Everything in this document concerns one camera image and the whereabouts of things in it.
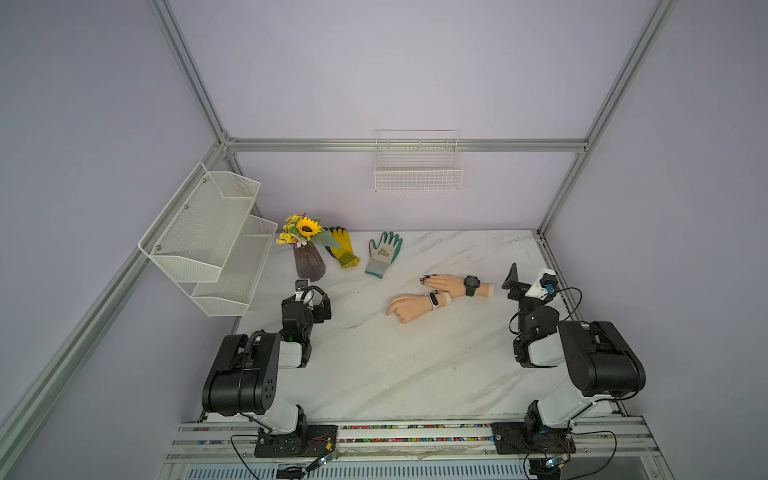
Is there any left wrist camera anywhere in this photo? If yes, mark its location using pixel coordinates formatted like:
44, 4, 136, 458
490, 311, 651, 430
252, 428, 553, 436
295, 279, 310, 301

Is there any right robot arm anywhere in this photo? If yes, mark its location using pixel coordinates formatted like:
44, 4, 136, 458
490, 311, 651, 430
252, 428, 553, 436
502, 264, 646, 440

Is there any mannequin hand with white band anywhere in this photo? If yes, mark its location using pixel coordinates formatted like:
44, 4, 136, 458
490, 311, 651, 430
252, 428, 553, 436
386, 292, 452, 324

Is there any mannequin hand with black watch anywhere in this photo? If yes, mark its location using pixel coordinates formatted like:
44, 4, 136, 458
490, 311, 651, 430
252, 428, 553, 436
420, 274, 494, 299

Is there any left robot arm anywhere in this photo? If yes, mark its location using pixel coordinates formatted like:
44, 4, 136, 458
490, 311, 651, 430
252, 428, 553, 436
201, 279, 332, 435

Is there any artificial sunflower bouquet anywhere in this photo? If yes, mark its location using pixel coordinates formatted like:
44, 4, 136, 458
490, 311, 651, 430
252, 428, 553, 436
276, 213, 340, 248

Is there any white wire wall basket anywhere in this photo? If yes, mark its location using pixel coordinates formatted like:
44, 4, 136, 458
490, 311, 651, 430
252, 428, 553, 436
374, 129, 464, 193

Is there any dark ribbed vase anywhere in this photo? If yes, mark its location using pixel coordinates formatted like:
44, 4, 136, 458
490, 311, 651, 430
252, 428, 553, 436
293, 242, 326, 282

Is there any white two-tier mesh shelf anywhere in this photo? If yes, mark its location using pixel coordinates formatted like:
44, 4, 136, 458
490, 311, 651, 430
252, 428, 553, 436
138, 163, 277, 317

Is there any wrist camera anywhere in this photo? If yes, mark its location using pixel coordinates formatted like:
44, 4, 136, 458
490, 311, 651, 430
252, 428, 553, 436
295, 279, 310, 301
525, 268, 559, 302

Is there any white fitness band watch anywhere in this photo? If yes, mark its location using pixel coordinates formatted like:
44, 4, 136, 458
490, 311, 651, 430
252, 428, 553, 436
427, 291, 440, 311

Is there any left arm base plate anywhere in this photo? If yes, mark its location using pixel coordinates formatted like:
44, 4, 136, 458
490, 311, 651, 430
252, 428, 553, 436
254, 424, 338, 458

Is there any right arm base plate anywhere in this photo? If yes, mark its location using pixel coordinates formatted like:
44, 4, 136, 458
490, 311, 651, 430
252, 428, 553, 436
491, 422, 576, 455

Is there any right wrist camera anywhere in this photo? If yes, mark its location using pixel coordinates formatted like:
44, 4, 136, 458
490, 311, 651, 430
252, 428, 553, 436
525, 268, 559, 302

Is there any yellow work glove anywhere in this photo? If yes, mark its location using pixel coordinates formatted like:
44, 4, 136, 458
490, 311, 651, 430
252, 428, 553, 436
326, 227, 360, 269

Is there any green grey work glove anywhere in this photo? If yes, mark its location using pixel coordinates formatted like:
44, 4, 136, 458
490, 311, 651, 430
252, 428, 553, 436
365, 231, 403, 279

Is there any black wrist watch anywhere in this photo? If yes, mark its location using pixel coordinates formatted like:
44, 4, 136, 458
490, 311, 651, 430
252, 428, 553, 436
463, 275, 482, 297

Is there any aluminium front rail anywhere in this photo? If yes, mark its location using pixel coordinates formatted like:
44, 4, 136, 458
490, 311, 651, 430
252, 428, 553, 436
159, 416, 674, 479

